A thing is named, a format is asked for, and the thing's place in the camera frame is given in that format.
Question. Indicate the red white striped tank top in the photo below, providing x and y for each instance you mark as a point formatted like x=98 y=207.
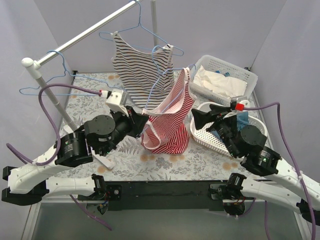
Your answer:
x=166 y=132

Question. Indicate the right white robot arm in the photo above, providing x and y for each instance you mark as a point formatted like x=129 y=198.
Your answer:
x=296 y=191

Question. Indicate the black white striped tank top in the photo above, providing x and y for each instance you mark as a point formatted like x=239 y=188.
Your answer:
x=147 y=77

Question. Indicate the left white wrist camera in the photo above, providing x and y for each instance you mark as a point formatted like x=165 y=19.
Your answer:
x=116 y=100

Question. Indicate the teal blue garment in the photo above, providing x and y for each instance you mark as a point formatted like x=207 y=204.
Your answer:
x=242 y=120

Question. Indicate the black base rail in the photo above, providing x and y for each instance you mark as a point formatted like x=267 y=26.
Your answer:
x=166 y=195

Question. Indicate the floral table cloth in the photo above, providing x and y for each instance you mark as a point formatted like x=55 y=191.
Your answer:
x=134 y=163

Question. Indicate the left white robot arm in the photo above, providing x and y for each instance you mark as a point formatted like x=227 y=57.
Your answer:
x=30 y=183

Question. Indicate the white cloth in basket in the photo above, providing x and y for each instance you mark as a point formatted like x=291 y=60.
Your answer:
x=224 y=86

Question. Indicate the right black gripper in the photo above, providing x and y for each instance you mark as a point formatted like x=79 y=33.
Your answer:
x=215 y=121

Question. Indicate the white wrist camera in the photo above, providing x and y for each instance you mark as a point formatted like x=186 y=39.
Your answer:
x=116 y=100
x=236 y=107

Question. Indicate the white rectangular basket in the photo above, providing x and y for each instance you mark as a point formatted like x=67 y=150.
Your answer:
x=215 y=64

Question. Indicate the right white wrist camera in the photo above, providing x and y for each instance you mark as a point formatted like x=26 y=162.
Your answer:
x=236 y=107

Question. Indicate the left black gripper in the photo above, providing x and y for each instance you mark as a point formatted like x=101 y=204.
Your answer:
x=135 y=122

